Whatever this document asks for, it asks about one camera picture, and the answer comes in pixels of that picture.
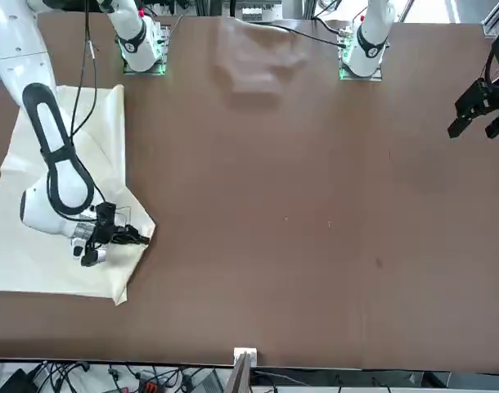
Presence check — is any long black table cable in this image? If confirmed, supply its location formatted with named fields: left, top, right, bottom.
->
left=232, top=16, right=345, bottom=48

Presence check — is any aluminium frame profile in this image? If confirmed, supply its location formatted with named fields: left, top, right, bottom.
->
left=481, top=0, right=499, bottom=37

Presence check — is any grey metal box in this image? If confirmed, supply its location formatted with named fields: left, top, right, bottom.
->
left=191, top=368, right=226, bottom=393

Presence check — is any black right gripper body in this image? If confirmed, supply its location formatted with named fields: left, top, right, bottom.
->
left=92, top=220, right=124, bottom=253

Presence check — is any black cable along right arm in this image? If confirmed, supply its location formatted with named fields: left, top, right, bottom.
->
left=22, top=0, right=136, bottom=246

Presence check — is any thin grey cable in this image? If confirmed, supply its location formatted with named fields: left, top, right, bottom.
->
left=166, top=11, right=191, bottom=40

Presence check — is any cream white tablecloth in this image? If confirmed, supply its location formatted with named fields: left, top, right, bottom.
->
left=0, top=84, right=157, bottom=307

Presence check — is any white power strip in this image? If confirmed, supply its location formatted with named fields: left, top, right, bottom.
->
left=240, top=0, right=284, bottom=22

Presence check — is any aluminium frame post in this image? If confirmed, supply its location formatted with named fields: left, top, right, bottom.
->
left=226, top=346, right=259, bottom=393

